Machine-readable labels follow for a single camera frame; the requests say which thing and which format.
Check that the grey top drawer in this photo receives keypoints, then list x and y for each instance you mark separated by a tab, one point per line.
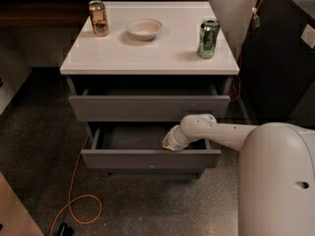
146	104

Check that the light wooden panel corner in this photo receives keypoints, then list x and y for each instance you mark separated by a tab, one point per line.
15	220

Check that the grey drawer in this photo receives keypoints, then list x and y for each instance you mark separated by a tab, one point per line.
146	104
163	173
138	146

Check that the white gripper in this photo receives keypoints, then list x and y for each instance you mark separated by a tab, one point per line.
176	140

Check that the dark cabinet on right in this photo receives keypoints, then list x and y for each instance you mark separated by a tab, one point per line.
277	71

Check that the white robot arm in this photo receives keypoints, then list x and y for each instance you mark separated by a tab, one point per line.
276	172

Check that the black plug on floor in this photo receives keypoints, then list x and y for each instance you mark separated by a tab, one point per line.
65	230

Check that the white paper bowl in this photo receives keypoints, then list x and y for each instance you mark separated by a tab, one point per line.
144	29

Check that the orange soda can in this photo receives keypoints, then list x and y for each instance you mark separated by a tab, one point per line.
98	18

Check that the white top grey cabinet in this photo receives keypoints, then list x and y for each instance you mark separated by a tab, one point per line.
169	61

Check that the green soda can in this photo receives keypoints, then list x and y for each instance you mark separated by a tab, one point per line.
209	31

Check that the grey bottom drawer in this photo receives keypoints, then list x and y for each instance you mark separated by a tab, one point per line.
163	173

